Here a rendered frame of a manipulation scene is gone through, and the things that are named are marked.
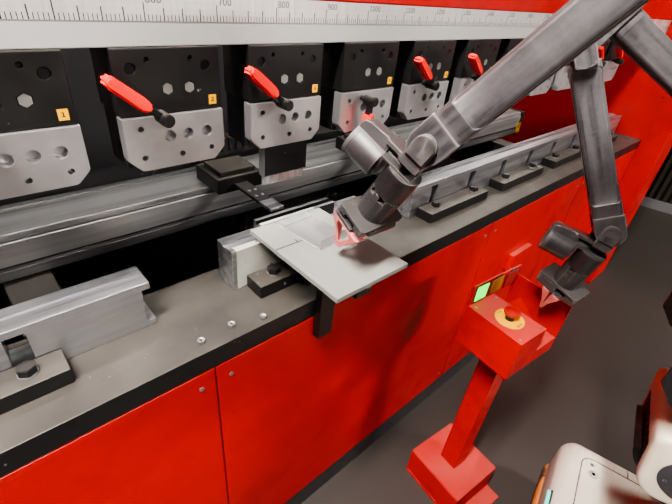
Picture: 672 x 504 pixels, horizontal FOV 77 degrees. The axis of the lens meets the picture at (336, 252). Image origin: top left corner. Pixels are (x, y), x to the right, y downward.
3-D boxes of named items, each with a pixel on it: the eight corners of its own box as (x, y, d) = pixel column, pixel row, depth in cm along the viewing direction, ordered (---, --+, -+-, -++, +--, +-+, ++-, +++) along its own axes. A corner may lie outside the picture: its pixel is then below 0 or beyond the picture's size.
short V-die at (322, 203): (261, 237, 88) (261, 225, 86) (253, 231, 89) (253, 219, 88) (333, 213, 100) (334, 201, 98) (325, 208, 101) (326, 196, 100)
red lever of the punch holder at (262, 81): (256, 65, 61) (296, 104, 69) (241, 60, 64) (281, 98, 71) (250, 76, 61) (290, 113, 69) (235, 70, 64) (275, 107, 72)
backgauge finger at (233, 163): (253, 222, 90) (253, 201, 87) (196, 178, 105) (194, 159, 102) (298, 208, 97) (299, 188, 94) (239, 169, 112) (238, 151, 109)
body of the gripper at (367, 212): (335, 208, 70) (355, 181, 65) (377, 194, 76) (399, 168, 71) (356, 239, 69) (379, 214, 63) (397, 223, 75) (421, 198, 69)
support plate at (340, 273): (336, 304, 69) (337, 299, 69) (250, 233, 85) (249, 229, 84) (407, 267, 80) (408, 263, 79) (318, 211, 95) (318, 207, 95)
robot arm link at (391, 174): (414, 187, 60) (432, 172, 64) (380, 153, 61) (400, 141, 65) (389, 214, 66) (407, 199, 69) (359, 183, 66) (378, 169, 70)
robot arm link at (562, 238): (626, 232, 85) (619, 222, 92) (571, 205, 87) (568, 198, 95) (589, 279, 90) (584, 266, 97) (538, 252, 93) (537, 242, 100)
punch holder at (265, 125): (251, 150, 72) (249, 45, 63) (226, 136, 77) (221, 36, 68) (318, 137, 81) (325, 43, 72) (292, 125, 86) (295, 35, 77)
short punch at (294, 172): (264, 187, 83) (264, 140, 77) (259, 183, 84) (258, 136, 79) (304, 176, 89) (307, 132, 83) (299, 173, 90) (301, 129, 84)
